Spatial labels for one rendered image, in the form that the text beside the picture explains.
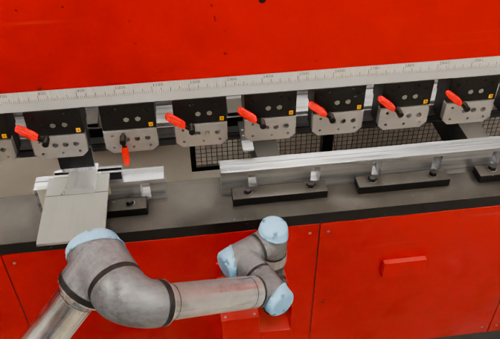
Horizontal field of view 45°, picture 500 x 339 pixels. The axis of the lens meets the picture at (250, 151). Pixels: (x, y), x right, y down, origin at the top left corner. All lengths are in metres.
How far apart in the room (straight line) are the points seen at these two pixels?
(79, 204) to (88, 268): 0.55
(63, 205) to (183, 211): 0.36
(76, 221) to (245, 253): 0.50
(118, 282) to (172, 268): 0.78
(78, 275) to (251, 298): 0.38
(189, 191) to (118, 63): 0.54
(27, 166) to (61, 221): 1.86
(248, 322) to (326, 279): 0.47
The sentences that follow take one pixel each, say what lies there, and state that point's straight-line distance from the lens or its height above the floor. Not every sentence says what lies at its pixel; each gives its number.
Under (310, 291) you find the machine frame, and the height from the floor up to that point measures 0.49.
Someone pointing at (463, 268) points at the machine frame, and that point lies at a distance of 2.30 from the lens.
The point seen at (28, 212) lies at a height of 0.87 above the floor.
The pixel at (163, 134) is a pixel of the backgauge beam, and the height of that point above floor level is 0.94.
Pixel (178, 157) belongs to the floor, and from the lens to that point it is 3.45.
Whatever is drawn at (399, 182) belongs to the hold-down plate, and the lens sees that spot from 1.98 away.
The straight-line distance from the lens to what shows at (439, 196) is 2.01.
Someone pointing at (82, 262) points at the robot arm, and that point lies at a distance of 1.29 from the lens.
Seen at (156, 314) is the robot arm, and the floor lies 1.22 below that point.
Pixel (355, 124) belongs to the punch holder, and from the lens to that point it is 1.82.
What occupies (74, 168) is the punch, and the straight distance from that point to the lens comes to 1.89.
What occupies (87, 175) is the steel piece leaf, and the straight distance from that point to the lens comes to 1.88.
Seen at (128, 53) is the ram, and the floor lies 1.42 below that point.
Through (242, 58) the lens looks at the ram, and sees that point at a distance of 1.62.
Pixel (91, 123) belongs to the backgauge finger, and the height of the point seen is 1.03.
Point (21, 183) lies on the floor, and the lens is 3.50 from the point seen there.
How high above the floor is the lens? 2.21
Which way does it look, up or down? 40 degrees down
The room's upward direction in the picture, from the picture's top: 1 degrees counter-clockwise
